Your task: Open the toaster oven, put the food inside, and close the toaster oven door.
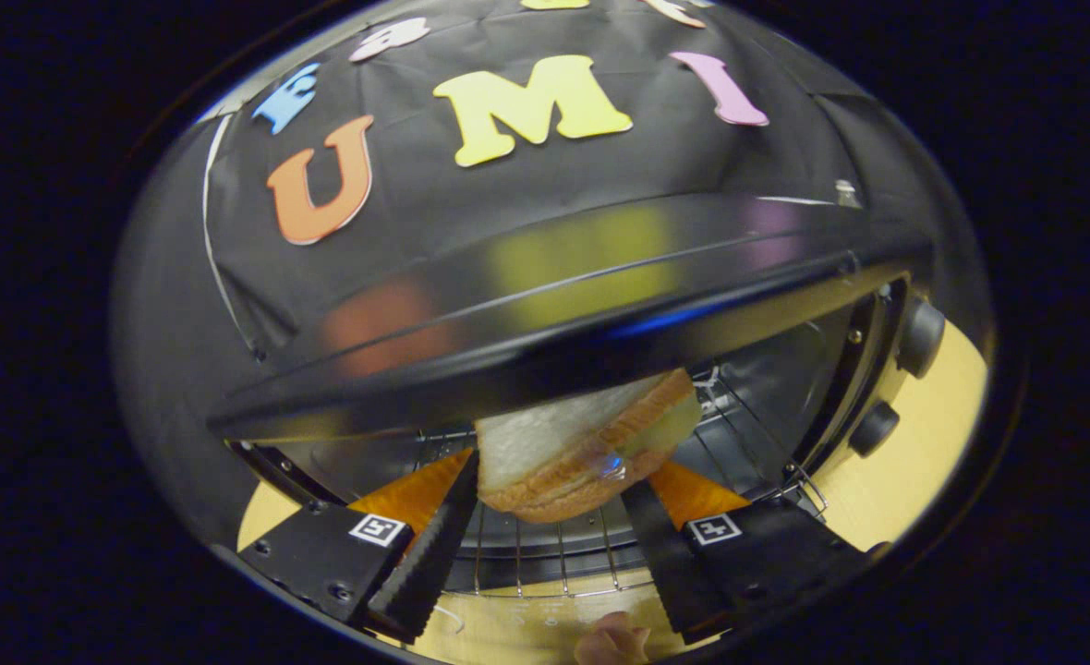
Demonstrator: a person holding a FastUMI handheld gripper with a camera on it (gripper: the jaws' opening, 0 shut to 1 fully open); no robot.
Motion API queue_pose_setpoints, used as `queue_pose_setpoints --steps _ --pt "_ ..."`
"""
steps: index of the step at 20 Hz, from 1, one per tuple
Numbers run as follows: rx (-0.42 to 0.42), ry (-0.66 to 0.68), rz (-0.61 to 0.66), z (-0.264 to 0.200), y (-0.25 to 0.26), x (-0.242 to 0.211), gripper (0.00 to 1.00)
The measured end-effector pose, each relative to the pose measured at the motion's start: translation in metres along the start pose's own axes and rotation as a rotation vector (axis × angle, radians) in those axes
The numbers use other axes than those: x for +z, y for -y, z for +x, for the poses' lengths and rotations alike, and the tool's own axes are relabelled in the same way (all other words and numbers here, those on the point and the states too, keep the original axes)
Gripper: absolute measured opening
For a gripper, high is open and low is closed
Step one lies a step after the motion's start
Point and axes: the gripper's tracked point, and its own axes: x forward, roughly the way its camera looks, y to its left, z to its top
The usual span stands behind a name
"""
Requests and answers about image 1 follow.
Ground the toy sandwich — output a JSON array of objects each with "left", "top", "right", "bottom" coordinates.
[{"left": 473, "top": 368, "right": 704, "bottom": 526}]

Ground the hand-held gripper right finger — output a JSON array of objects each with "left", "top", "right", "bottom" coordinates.
[{"left": 621, "top": 459, "right": 890, "bottom": 646}]

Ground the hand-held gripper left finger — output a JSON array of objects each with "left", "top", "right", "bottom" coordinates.
[{"left": 236, "top": 449, "right": 481, "bottom": 646}]

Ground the black toaster oven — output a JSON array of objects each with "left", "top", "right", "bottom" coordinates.
[{"left": 207, "top": 191, "right": 951, "bottom": 598}]

